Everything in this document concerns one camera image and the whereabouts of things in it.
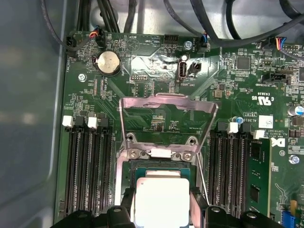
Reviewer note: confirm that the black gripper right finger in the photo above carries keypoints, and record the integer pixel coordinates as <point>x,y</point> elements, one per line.
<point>216,217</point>

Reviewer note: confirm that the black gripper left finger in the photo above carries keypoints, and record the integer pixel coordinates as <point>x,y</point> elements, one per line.
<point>117,217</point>

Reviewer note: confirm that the silver topped CPU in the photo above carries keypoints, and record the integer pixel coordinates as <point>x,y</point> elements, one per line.
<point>161,202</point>

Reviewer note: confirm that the metal socket cover frame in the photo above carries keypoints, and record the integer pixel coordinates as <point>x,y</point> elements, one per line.
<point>171,101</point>

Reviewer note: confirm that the CPU socket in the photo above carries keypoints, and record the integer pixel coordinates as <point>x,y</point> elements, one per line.
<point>122,175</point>

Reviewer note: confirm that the green RAM stick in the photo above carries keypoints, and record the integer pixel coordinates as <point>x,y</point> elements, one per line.
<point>259,171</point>

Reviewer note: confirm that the silver board screw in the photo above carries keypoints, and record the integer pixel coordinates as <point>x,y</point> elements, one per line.
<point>294,159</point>
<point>82,77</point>
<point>187,45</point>

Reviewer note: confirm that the black metal PC case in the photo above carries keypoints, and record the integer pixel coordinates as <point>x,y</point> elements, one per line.
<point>28,118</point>

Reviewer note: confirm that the green motherboard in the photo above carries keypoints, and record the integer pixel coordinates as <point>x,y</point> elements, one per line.
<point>204,71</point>

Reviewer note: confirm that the silver internal USB port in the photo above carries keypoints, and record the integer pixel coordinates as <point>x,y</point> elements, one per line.
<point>182,71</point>

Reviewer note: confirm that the silver coin cell battery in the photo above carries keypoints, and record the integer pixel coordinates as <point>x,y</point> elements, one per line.
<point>108,63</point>

